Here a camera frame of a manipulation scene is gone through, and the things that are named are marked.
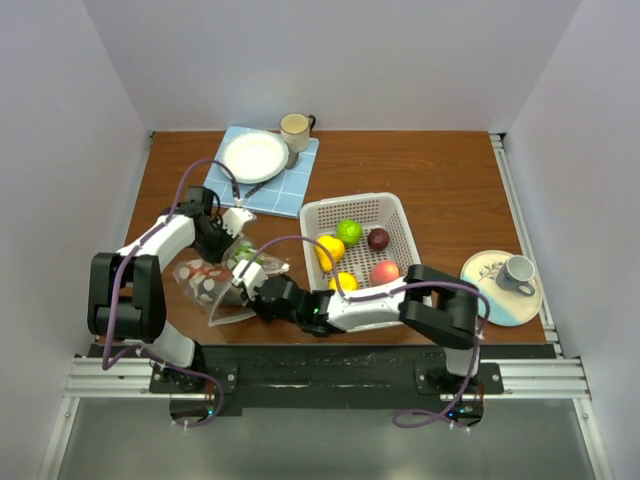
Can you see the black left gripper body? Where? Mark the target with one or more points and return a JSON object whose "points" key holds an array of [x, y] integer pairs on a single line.
{"points": [[218, 240]]}

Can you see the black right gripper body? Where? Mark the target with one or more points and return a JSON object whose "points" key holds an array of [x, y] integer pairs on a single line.
{"points": [[268, 312]]}

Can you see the dark green fake vegetable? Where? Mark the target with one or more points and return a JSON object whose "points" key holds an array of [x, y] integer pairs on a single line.
{"points": [[244, 250]]}

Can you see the clear polka dot zip bag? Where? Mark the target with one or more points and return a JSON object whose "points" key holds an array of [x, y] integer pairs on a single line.
{"points": [[209, 287]]}

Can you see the yellow fake pepper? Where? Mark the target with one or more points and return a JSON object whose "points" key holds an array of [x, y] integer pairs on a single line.
{"points": [[345, 280]]}

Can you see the yellow fake pear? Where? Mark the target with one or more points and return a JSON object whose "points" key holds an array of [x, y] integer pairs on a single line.
{"points": [[329, 252]]}

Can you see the green fake apple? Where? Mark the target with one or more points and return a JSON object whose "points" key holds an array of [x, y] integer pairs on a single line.
{"points": [[349, 232]]}

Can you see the pink fake peach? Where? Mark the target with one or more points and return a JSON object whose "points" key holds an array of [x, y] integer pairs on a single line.
{"points": [[384, 272]]}

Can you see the purple fake fruit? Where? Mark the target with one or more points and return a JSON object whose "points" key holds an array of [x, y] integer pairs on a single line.
{"points": [[378, 239]]}

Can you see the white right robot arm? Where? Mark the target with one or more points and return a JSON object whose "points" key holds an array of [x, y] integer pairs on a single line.
{"points": [[431, 303]]}

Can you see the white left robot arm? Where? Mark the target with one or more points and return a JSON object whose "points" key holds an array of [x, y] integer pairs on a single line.
{"points": [[126, 303]]}

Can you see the blue checked placemat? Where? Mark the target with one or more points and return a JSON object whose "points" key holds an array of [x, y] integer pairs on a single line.
{"points": [[282, 196]]}

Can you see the white round plate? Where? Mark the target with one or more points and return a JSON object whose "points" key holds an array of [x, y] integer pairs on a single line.
{"points": [[254, 156]]}

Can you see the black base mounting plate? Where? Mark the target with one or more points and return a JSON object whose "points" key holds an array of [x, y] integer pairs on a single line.
{"points": [[341, 376]]}

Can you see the beige mug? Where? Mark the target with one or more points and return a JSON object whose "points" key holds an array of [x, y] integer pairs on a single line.
{"points": [[295, 129]]}

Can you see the blue beige saucer plate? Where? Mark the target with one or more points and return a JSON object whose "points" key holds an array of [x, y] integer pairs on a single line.
{"points": [[507, 309]]}

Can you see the grey teacup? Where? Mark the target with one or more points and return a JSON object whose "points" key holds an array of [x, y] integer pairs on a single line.
{"points": [[516, 274]]}

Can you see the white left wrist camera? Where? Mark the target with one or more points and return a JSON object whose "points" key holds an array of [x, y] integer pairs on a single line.
{"points": [[235, 219]]}

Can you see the black handled spoon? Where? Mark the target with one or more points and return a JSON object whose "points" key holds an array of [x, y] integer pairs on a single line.
{"points": [[291, 162]]}

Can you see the aluminium frame rail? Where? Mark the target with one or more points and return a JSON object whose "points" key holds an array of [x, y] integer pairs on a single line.
{"points": [[521, 379]]}

